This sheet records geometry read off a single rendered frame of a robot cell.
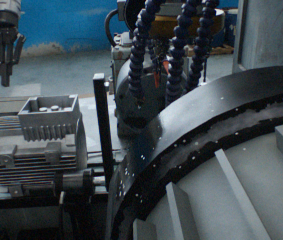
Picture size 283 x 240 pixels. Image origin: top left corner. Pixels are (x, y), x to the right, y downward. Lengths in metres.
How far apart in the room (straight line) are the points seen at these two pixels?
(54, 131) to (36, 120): 0.05
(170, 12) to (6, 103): 0.60
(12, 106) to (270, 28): 0.74
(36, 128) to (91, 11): 5.54
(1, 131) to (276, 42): 0.63
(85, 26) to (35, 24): 0.95
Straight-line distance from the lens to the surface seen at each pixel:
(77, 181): 0.63
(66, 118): 0.67
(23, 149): 0.72
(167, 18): 0.57
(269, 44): 0.70
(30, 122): 0.70
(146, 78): 0.90
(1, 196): 0.83
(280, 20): 0.66
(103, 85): 0.52
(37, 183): 0.74
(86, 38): 6.24
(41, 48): 6.29
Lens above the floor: 1.41
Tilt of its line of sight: 27 degrees down
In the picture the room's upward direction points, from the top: 3 degrees counter-clockwise
